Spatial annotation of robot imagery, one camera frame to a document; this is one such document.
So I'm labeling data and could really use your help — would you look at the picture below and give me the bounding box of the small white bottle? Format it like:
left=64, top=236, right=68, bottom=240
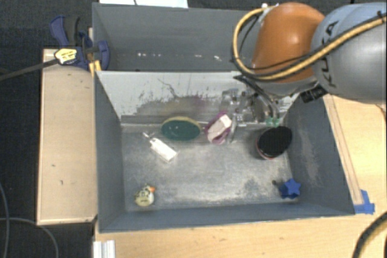
left=143, top=132, right=178, bottom=162

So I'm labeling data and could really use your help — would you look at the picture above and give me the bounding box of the green and yellow round sponge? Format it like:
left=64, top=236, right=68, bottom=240
left=160, top=116, right=202, bottom=141

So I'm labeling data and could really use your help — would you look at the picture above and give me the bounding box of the pale wood flat board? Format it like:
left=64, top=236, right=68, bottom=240
left=36, top=48, right=99, bottom=225

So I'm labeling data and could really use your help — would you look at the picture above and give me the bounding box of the black round disc red rim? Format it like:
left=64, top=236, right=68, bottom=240
left=256, top=126, right=293, bottom=160

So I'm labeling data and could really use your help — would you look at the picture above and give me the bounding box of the blue star-shaped toy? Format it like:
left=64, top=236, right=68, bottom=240
left=278, top=178, right=302, bottom=200

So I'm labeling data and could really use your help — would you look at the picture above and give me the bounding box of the black cylinder on white bracket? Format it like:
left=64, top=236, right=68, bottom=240
left=300, top=85, right=328, bottom=104

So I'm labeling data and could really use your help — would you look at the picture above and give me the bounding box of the yellow toy duck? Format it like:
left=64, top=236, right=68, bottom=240
left=134, top=184, right=156, bottom=207

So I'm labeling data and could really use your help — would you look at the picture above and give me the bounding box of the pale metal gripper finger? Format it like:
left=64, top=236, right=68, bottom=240
left=227, top=114, right=246, bottom=143

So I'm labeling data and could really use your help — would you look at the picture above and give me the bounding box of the grey metal bin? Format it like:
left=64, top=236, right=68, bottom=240
left=91, top=2, right=356, bottom=233

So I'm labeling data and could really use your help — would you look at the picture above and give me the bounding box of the pink and purple toy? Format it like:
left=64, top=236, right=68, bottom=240
left=206, top=112, right=234, bottom=146

